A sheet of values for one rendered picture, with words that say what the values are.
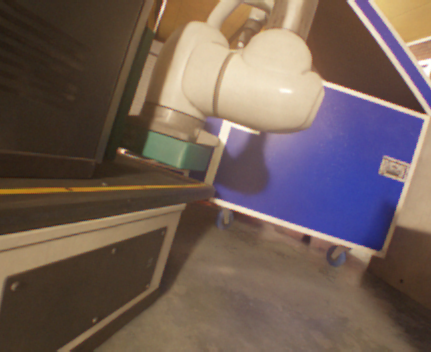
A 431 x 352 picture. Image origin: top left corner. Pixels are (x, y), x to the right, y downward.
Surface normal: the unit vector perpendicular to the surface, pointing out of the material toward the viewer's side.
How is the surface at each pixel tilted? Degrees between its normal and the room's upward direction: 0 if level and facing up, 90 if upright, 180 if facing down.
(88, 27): 90
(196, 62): 87
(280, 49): 82
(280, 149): 90
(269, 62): 82
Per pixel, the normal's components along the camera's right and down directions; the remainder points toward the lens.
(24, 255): 0.92, 0.31
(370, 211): -0.07, 0.02
